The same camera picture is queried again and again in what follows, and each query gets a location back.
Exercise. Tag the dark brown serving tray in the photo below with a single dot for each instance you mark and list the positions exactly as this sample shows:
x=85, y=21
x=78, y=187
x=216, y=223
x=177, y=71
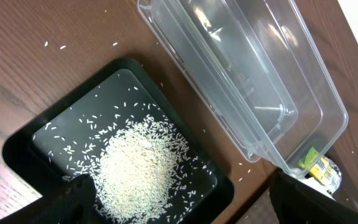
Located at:
x=261, y=211

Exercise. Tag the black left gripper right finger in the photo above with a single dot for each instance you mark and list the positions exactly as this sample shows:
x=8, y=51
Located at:
x=295, y=202

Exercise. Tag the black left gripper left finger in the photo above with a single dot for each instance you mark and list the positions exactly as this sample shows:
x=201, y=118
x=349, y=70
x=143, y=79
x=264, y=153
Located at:
x=62, y=201

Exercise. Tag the clear plastic bin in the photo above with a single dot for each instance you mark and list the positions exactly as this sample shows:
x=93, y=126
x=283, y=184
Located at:
x=256, y=67

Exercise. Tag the black plastic tray bin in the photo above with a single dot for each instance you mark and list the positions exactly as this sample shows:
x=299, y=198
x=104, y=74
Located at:
x=66, y=139

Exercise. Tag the pile of white rice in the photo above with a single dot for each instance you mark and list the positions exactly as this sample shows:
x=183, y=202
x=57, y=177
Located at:
x=135, y=173

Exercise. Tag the yellow green snack wrapper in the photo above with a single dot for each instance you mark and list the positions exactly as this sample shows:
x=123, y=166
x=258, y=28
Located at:
x=324, y=171

